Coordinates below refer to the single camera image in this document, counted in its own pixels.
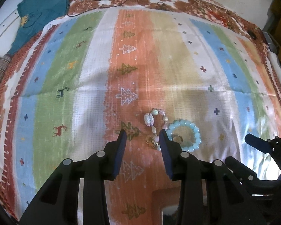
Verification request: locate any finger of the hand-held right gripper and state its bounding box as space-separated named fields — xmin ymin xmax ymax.
xmin=225 ymin=156 xmax=260 ymax=184
xmin=245 ymin=133 xmax=279 ymax=155

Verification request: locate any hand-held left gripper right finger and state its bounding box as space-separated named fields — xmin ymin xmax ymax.
xmin=159 ymin=129 xmax=267 ymax=225

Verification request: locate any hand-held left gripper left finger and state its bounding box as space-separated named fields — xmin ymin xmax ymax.
xmin=19 ymin=129 xmax=127 ymax=225

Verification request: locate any gold chain jewelry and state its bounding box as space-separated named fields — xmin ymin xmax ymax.
xmin=145 ymin=135 xmax=161 ymax=150

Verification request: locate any light blue bead bracelet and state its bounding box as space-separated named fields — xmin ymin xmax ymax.
xmin=166 ymin=119 xmax=202 ymax=152

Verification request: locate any pale mixed bead bracelet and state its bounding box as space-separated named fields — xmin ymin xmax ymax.
xmin=144 ymin=108 xmax=169 ymax=134

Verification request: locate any striped colourful blanket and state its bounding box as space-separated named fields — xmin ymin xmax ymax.
xmin=0 ymin=7 xmax=281 ymax=225

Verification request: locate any teal cloth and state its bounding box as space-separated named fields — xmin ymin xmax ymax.
xmin=8 ymin=0 xmax=69 ymax=55

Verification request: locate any white bed headboard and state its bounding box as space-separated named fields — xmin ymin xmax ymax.
xmin=0 ymin=0 xmax=26 ymax=54

